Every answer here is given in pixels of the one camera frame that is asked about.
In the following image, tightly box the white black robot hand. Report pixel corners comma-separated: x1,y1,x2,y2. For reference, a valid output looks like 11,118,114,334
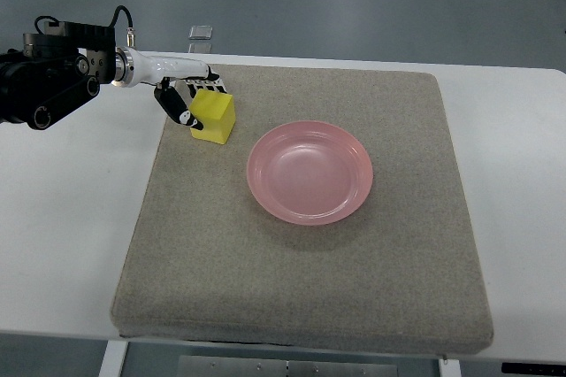
112,47,226,131

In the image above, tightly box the yellow foam block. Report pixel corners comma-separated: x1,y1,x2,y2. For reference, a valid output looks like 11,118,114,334
189,89,236,145

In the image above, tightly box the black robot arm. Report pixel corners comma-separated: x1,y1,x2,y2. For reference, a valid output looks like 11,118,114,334
1,5,134,130

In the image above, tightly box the lower floor socket plate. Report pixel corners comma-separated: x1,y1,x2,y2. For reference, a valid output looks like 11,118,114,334
187,42,212,54

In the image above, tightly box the floor socket plate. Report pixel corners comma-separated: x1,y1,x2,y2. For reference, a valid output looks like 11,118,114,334
187,42,212,54
188,25,213,40

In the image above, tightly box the upper floor socket plate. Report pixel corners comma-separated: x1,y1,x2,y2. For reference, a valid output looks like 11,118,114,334
188,25,213,40

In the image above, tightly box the pink plastic plate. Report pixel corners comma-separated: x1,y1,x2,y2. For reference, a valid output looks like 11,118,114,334
247,120,374,226

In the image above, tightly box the beige fabric cushion mat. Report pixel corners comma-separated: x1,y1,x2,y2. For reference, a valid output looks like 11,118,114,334
111,65,493,356

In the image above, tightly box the white table leg frame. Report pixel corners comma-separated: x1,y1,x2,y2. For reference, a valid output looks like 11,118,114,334
98,341,128,377

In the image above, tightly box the grey metal base plate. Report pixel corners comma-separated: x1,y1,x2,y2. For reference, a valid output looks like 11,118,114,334
177,356,399,377

